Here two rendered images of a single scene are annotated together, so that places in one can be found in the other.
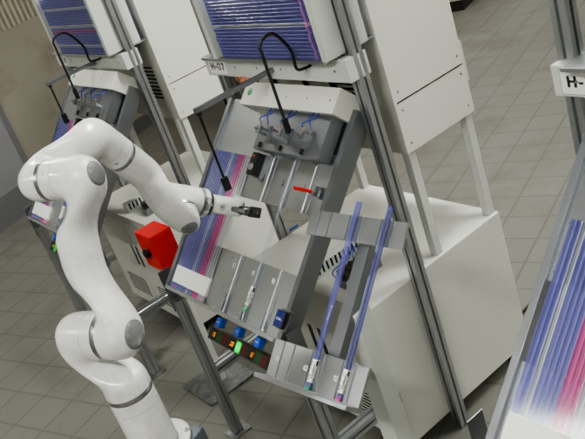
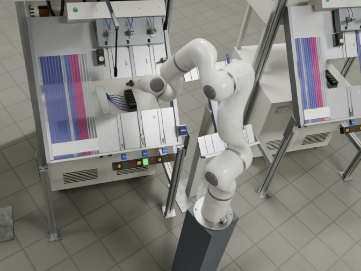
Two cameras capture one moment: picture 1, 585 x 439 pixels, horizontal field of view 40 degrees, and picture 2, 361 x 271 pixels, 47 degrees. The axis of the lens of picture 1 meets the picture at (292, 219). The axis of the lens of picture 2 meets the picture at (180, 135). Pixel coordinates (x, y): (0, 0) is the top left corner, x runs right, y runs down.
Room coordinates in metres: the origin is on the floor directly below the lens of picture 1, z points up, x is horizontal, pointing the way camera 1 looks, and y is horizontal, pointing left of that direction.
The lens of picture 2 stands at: (1.89, 1.68, 2.33)
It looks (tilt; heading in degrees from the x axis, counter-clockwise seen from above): 45 degrees down; 274
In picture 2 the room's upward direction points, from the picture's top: 11 degrees clockwise
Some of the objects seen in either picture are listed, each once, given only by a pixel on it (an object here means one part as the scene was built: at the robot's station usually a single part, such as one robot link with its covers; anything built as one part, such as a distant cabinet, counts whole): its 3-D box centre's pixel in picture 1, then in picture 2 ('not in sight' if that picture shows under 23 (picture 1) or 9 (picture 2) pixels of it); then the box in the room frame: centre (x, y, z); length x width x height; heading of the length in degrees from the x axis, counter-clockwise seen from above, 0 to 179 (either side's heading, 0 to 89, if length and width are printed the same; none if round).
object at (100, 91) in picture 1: (142, 195); not in sight; (3.76, 0.65, 0.66); 1.01 x 0.73 x 1.31; 120
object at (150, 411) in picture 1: (144, 419); (216, 201); (1.75, 0.53, 0.79); 0.19 x 0.19 x 0.18
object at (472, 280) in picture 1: (387, 308); (96, 123); (2.60, -0.22, 0.31); 0.70 x 0.65 x 0.62; 30
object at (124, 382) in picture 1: (101, 354); (222, 177); (1.77, 0.56, 1.00); 0.19 x 0.12 x 0.24; 58
